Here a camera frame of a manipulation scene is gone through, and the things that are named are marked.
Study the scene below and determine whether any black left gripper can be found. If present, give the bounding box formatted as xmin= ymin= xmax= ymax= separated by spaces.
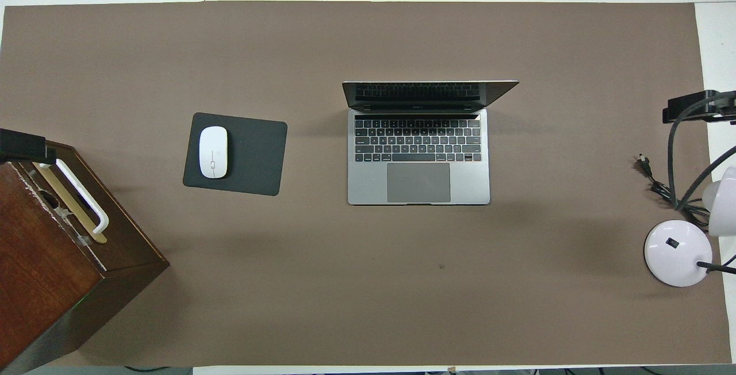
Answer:
xmin=0 ymin=128 xmax=58 ymax=165

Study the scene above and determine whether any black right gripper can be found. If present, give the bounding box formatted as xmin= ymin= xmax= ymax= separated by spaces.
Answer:
xmin=662 ymin=90 xmax=736 ymax=124

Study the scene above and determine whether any grey laptop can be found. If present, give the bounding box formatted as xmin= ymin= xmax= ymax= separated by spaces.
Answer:
xmin=342 ymin=80 xmax=519 ymax=206

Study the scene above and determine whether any brass strip on box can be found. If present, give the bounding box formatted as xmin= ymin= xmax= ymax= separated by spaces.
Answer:
xmin=32 ymin=162 xmax=108 ymax=244

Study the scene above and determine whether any dark wooden box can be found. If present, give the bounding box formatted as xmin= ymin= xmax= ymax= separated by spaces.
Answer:
xmin=0 ymin=139 xmax=170 ymax=374

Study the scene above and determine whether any black lamp gooseneck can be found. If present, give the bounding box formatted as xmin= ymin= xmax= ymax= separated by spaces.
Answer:
xmin=696 ymin=261 xmax=736 ymax=275

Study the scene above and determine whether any white computer mouse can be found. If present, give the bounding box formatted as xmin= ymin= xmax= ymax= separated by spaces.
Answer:
xmin=199 ymin=126 xmax=229 ymax=179

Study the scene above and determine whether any dark grey mouse pad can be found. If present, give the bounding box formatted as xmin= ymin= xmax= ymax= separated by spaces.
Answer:
xmin=182 ymin=112 xmax=288 ymax=197

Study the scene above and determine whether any large brown table mat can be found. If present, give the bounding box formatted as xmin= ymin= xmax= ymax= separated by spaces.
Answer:
xmin=0 ymin=1 xmax=732 ymax=367

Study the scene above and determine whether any white box handle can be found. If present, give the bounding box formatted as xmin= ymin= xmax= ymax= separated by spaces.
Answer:
xmin=39 ymin=158 xmax=110 ymax=235

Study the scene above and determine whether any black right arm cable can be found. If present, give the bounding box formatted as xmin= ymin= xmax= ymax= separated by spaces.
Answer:
xmin=666 ymin=92 xmax=736 ymax=211

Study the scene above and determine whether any black power cable with plug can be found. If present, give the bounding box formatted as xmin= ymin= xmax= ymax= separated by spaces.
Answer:
xmin=635 ymin=155 xmax=711 ymax=227

